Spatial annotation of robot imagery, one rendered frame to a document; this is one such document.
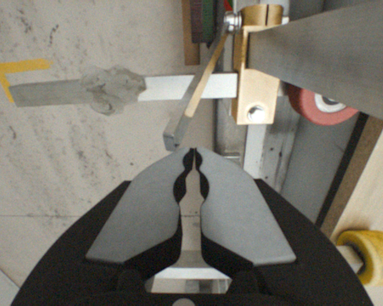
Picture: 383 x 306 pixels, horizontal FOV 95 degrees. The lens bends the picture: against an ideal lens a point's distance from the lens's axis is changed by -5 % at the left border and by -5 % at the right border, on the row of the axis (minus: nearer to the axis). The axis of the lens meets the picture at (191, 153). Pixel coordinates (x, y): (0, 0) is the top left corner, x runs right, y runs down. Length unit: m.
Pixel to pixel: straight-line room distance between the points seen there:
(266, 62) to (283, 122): 0.40
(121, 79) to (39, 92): 0.12
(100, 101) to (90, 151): 1.20
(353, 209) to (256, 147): 0.29
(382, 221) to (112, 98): 0.47
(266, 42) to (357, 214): 0.31
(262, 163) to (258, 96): 0.38
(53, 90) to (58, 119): 1.16
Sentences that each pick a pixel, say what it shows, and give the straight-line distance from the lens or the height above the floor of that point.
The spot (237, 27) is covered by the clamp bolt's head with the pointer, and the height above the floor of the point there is 0.86.
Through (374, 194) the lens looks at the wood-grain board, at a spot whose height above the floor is 0.90.
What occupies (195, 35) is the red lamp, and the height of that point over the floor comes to 0.70.
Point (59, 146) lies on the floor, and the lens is 1.59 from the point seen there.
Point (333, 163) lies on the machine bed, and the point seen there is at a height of 0.79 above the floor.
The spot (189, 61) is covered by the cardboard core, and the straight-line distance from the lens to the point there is 1.04.
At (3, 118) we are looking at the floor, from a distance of 1.75.
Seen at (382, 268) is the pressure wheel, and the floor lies 0.97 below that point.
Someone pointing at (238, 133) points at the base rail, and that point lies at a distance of 0.46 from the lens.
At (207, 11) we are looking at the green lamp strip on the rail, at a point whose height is 0.70.
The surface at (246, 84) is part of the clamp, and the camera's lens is 0.25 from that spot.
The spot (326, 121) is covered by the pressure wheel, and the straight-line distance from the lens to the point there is 0.26.
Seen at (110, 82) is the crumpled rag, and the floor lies 0.87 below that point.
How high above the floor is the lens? 1.11
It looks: 61 degrees down
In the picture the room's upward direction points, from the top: 176 degrees counter-clockwise
